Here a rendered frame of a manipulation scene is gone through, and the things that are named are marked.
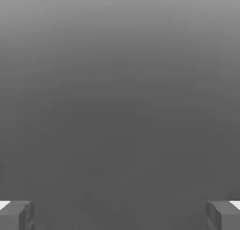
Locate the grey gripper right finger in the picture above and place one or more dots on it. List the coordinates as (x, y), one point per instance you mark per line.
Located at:
(226, 216)

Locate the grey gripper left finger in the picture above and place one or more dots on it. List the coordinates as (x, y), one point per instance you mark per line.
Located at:
(13, 215)

